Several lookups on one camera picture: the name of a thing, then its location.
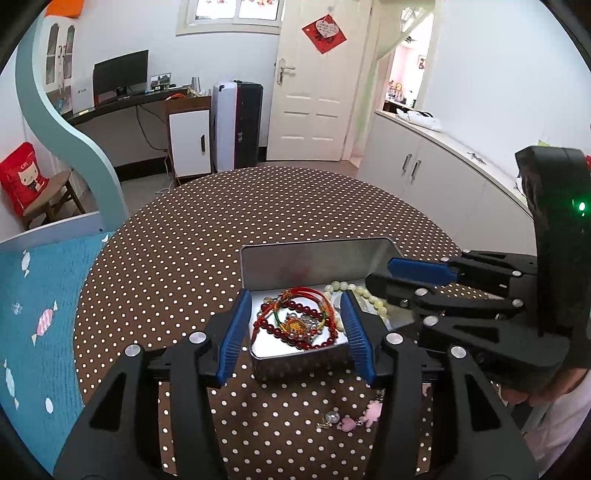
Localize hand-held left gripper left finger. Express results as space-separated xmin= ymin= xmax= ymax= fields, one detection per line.
xmin=54 ymin=290 xmax=254 ymax=480

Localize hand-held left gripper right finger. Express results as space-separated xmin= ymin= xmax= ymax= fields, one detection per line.
xmin=339 ymin=291 xmax=539 ymax=480

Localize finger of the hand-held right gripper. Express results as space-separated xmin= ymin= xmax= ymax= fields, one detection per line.
xmin=365 ymin=271 xmax=540 ymax=367
xmin=387 ymin=249 xmax=540 ymax=301

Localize red bead bracelet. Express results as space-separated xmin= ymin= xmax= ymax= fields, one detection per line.
xmin=253 ymin=298 xmax=348 ymax=352

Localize cream bead bracelet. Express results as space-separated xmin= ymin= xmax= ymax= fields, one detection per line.
xmin=323 ymin=281 xmax=394 ymax=320

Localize colourful string bracelet gold pendant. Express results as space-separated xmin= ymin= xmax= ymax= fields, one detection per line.
xmin=257 ymin=295 xmax=325 ymax=343

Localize rectangular metal tin box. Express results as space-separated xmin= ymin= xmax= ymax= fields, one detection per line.
xmin=240 ymin=237 xmax=402 ymax=382

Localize red string bracelet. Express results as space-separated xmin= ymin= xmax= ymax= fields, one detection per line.
xmin=276 ymin=287 xmax=336 ymax=325

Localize pearl and pink charm bracelet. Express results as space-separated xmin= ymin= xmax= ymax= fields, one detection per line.
xmin=316 ymin=410 xmax=359 ymax=433

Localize person's right hand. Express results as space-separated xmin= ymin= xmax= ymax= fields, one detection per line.
xmin=499 ymin=368 xmax=588 ymax=408

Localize long white sideboard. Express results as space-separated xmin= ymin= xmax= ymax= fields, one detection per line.
xmin=358 ymin=110 xmax=536 ymax=274

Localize round polka-dot table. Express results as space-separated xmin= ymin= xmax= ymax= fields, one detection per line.
xmin=73 ymin=166 xmax=541 ymax=477

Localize white folded cloth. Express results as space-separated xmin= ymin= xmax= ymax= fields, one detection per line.
xmin=394 ymin=109 xmax=442 ymax=133

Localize shelf with figurines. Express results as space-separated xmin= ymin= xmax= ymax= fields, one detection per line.
xmin=383 ymin=80 xmax=419 ymax=114

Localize teal candy print blanket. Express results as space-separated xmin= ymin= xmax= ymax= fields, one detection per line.
xmin=0 ymin=231 xmax=112 ymax=472

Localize white mesh door curtain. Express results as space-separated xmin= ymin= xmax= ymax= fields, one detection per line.
xmin=351 ymin=7 xmax=435 ymax=158

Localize white panel door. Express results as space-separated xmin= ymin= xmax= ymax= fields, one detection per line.
xmin=267 ymin=0 xmax=373 ymax=162

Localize small white door cabinet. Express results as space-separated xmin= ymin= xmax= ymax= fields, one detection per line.
xmin=165 ymin=95 xmax=214 ymax=181

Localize white air purifier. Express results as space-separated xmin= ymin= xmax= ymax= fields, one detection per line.
xmin=212 ymin=82 xmax=239 ymax=172

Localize black suitcase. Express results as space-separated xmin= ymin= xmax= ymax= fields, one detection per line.
xmin=235 ymin=80 xmax=265 ymax=169

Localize small wooden chair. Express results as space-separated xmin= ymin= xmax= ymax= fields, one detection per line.
xmin=21 ymin=168 xmax=88 ymax=232

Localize red diamond door decoration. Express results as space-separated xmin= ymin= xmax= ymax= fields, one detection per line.
xmin=301 ymin=15 xmax=347 ymax=55

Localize dark curved desk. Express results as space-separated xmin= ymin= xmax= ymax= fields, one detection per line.
xmin=62 ymin=85 xmax=192 ymax=168

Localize red cartoon print bag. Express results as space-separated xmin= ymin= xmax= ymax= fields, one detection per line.
xmin=0 ymin=142 xmax=51 ymax=217

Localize white device box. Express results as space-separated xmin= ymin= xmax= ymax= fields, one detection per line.
xmin=71 ymin=83 xmax=96 ymax=114

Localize black computer monitor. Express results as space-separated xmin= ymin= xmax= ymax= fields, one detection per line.
xmin=92 ymin=50 xmax=150 ymax=100

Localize white framed window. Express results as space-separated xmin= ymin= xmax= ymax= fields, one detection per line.
xmin=175 ymin=0 xmax=287 ymax=36

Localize white glass door cabinet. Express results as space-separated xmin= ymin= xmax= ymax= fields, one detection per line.
xmin=44 ymin=16 xmax=77 ymax=89

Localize orange box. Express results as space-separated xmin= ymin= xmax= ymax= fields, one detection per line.
xmin=46 ymin=0 xmax=86 ymax=19

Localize black cables under desk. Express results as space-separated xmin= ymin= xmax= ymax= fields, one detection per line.
xmin=136 ymin=104 xmax=170 ymax=154

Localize pale teal bunk bed frame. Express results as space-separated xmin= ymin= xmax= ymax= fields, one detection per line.
xmin=0 ymin=9 xmax=130 ymax=253

